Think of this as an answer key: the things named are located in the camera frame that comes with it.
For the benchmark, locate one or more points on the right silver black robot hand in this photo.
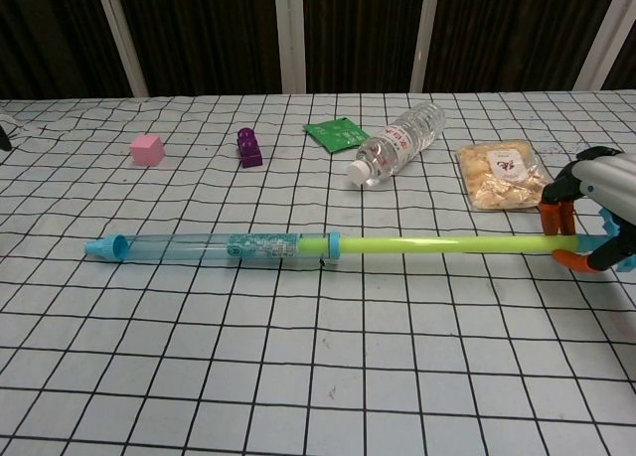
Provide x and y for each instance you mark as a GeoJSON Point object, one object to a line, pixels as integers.
{"type": "Point", "coordinates": [606, 178]}

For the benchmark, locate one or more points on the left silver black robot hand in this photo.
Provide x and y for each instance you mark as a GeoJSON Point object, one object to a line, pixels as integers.
{"type": "Point", "coordinates": [3, 139]}

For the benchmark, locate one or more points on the blue and green water pump toy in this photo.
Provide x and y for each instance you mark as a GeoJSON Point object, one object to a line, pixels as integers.
{"type": "Point", "coordinates": [422, 245]}

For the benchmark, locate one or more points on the clear plastic water bottle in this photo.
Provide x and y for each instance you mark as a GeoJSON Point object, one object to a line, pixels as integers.
{"type": "Point", "coordinates": [397, 140]}

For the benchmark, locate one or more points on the clear snack bag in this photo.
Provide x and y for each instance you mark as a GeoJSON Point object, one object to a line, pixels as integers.
{"type": "Point", "coordinates": [497, 178]}

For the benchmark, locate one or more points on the pink cube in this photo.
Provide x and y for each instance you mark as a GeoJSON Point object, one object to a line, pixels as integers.
{"type": "Point", "coordinates": [146, 150]}

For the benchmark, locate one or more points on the purple toy building block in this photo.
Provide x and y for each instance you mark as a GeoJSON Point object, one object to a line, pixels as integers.
{"type": "Point", "coordinates": [250, 153]}

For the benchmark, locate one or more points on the green foil sachet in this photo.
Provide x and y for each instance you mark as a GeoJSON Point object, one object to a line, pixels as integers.
{"type": "Point", "coordinates": [335, 134]}

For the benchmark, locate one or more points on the white black checkered tablecloth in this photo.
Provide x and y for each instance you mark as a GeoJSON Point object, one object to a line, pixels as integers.
{"type": "Point", "coordinates": [318, 356]}

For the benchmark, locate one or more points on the white frame post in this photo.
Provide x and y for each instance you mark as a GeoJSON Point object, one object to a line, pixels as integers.
{"type": "Point", "coordinates": [426, 34]}
{"type": "Point", "coordinates": [289, 34]}
{"type": "Point", "coordinates": [603, 34]}
{"type": "Point", "coordinates": [121, 39]}

